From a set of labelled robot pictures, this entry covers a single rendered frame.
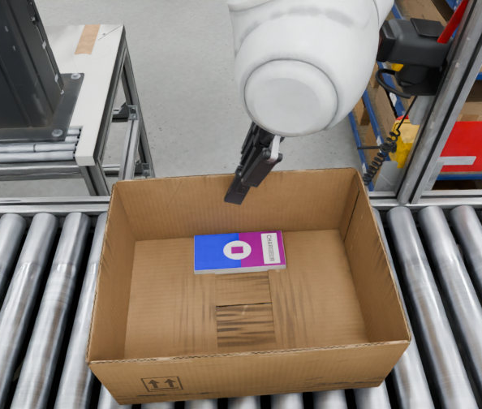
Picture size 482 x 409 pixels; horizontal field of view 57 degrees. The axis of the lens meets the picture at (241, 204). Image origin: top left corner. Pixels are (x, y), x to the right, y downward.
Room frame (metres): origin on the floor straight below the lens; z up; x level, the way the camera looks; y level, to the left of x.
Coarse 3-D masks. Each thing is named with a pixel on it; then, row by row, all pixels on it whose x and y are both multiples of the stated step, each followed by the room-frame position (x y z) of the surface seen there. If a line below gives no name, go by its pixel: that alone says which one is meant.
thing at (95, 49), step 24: (96, 24) 1.29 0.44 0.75; (120, 24) 1.29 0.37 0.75; (72, 48) 1.16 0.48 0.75; (96, 48) 1.16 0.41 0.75; (120, 48) 1.19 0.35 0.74; (72, 72) 1.04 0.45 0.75; (96, 72) 1.04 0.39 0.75; (96, 96) 0.94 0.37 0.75; (72, 120) 0.84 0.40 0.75; (96, 120) 0.84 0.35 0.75; (96, 144) 0.76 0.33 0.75
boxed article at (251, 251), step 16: (208, 240) 0.47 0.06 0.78; (224, 240) 0.47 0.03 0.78; (240, 240) 0.47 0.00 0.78; (256, 240) 0.47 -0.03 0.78; (272, 240) 0.47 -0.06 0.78; (208, 256) 0.44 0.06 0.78; (224, 256) 0.44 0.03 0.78; (240, 256) 0.44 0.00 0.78; (256, 256) 0.44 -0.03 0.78; (272, 256) 0.44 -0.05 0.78; (208, 272) 0.41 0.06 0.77; (224, 272) 0.41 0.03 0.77; (240, 272) 0.41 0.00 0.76
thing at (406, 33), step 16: (384, 32) 0.64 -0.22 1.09; (400, 32) 0.63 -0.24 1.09; (416, 32) 0.63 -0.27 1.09; (432, 32) 0.63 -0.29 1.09; (384, 48) 0.62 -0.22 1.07; (400, 48) 0.62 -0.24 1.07; (416, 48) 0.62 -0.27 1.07; (432, 48) 0.62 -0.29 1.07; (448, 48) 0.62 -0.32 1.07; (400, 64) 0.64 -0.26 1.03; (416, 64) 0.62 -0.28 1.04; (432, 64) 0.62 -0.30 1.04; (400, 80) 0.63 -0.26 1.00; (416, 80) 0.63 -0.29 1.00
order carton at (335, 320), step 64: (128, 192) 0.48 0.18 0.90; (192, 192) 0.49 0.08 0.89; (256, 192) 0.50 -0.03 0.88; (320, 192) 0.50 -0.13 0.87; (128, 256) 0.42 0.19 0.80; (192, 256) 0.44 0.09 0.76; (320, 256) 0.44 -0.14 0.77; (384, 256) 0.34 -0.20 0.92; (128, 320) 0.33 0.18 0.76; (192, 320) 0.32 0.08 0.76; (256, 320) 0.33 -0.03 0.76; (320, 320) 0.32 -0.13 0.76; (384, 320) 0.28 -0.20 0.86; (128, 384) 0.20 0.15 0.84; (192, 384) 0.20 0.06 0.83; (256, 384) 0.21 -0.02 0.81; (320, 384) 0.21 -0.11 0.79
